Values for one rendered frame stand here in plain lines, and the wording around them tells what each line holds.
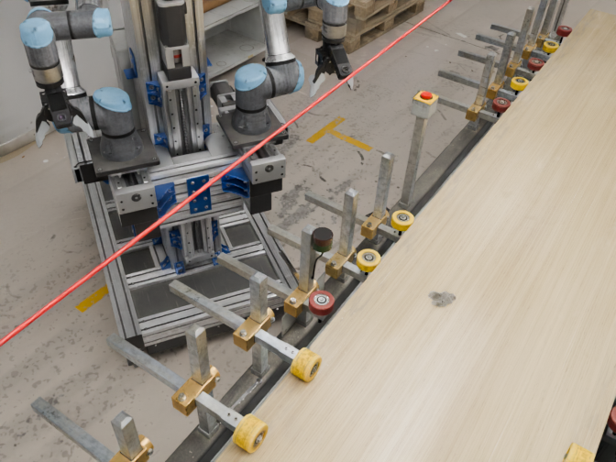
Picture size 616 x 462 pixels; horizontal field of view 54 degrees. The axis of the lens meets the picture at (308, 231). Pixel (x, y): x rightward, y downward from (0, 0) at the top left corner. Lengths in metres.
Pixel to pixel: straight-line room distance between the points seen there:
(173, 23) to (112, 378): 1.56
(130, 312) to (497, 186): 1.65
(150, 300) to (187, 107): 0.95
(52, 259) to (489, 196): 2.25
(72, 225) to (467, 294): 2.36
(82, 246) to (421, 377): 2.24
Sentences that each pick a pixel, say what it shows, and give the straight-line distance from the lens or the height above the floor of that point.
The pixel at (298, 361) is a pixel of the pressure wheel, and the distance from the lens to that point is 1.69.
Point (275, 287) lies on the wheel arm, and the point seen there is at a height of 0.86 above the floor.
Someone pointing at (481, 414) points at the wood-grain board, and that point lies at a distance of 1.77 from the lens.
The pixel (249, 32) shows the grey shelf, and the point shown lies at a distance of 5.15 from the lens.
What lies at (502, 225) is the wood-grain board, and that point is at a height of 0.90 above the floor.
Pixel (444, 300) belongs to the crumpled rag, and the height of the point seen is 0.91.
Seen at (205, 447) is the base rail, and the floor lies 0.70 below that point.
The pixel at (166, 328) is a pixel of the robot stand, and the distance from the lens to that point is 2.75.
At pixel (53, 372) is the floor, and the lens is 3.01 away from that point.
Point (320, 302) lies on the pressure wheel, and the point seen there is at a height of 0.91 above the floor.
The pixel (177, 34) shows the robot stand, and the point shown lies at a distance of 2.21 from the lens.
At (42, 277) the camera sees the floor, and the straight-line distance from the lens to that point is 3.42.
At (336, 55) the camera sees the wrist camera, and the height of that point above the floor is 1.48.
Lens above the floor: 2.36
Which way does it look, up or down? 43 degrees down
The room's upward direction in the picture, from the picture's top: 3 degrees clockwise
